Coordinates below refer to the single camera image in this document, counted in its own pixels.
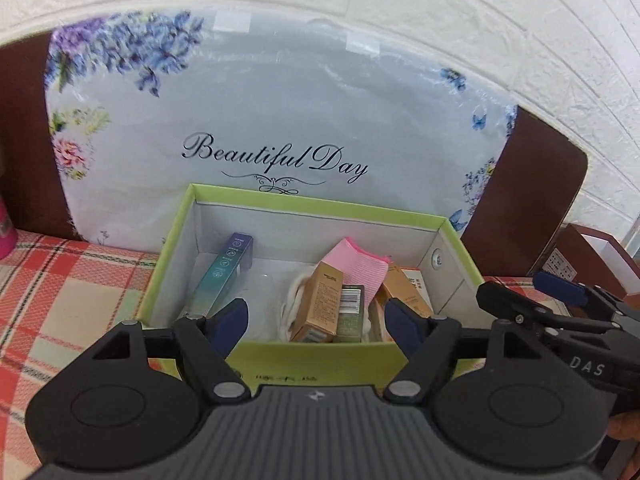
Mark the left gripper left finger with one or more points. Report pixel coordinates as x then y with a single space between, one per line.
203 346

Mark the person right hand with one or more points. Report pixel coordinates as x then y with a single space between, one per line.
625 426

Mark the shiny teal long box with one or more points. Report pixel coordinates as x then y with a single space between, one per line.
214 290

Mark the tan cosmetic box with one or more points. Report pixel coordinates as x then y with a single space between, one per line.
317 315

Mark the white pink glove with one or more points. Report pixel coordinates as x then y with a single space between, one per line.
359 268

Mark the olive green small box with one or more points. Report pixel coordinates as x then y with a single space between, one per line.
350 314

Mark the plaid bed sheet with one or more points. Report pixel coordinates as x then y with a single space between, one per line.
57 297

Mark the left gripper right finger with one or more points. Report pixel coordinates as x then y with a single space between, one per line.
428 345

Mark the brown wooden headboard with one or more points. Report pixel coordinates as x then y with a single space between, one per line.
536 180

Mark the light green cardboard box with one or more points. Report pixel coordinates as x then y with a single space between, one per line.
291 233

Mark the pink thermos bottle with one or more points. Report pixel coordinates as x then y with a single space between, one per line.
8 234

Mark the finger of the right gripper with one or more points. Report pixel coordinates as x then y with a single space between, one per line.
505 304
575 294

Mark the brown cardboard box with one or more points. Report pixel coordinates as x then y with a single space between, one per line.
592 257

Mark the gold small box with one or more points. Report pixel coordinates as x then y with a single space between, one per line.
397 285

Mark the floral plastic bag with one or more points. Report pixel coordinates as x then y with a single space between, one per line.
143 104

